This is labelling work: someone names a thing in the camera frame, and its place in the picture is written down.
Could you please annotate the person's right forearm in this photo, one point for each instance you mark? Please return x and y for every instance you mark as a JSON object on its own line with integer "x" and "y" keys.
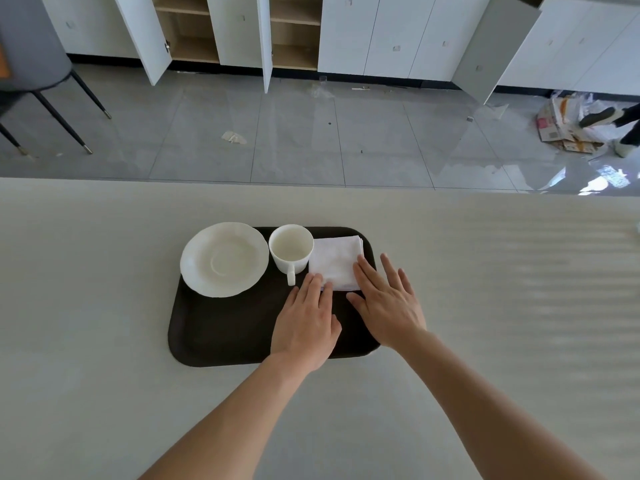
{"x": 490, "y": 414}

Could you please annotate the white scalloped saucer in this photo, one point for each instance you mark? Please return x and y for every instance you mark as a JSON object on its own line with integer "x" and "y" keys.
{"x": 222, "y": 259}

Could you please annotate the person's left middle finger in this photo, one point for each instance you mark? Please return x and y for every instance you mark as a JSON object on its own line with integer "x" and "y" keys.
{"x": 311, "y": 290}

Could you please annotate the person's left thumb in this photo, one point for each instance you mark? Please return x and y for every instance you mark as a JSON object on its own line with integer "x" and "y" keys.
{"x": 336, "y": 328}

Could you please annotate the clear plastic wrap scrap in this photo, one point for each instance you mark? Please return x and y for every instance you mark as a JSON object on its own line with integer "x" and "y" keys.
{"x": 321, "y": 89}

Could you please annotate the person's left forearm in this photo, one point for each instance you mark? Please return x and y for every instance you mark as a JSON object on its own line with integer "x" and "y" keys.
{"x": 235, "y": 424}

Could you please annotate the crumpled paper scrap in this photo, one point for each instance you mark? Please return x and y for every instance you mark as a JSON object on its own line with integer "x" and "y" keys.
{"x": 234, "y": 137}

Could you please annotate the folded white napkin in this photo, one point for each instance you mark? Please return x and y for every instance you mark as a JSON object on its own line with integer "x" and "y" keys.
{"x": 334, "y": 257}

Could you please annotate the white ceramic cup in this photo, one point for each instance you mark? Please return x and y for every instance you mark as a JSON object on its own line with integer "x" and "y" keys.
{"x": 291, "y": 247}

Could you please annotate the narrow white cabinet door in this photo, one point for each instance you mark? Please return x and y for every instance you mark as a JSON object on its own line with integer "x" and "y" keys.
{"x": 264, "y": 42}

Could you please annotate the grey chair with black legs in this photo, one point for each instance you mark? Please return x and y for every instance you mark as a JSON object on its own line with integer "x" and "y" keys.
{"x": 35, "y": 49}

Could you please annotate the person's right hand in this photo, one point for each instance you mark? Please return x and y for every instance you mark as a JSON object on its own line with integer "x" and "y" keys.
{"x": 390, "y": 309}

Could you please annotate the person's right middle finger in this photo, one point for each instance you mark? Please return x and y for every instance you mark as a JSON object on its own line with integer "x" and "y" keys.
{"x": 391, "y": 274}

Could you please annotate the crushed cardboard boxes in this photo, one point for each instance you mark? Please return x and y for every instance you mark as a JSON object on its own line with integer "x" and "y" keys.
{"x": 560, "y": 124}

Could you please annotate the person's left hand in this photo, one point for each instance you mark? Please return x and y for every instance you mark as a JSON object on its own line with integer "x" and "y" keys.
{"x": 302, "y": 329}

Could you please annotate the dark brown plastic tray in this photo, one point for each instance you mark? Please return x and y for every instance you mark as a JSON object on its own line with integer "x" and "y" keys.
{"x": 230, "y": 329}

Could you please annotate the person's right thumb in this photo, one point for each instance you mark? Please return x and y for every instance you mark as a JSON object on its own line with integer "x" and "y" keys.
{"x": 356, "y": 302}

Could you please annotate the wide white cabinet door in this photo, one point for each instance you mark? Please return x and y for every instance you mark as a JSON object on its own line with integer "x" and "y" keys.
{"x": 145, "y": 37}

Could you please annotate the white side cabinet unit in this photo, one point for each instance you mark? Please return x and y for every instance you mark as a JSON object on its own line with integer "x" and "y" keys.
{"x": 585, "y": 44}

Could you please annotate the long white cabinet unit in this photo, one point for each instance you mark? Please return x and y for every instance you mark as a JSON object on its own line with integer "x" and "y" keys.
{"x": 380, "y": 34}

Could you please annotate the grey-white cabinet door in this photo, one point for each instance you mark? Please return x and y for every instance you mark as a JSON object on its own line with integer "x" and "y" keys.
{"x": 492, "y": 49}

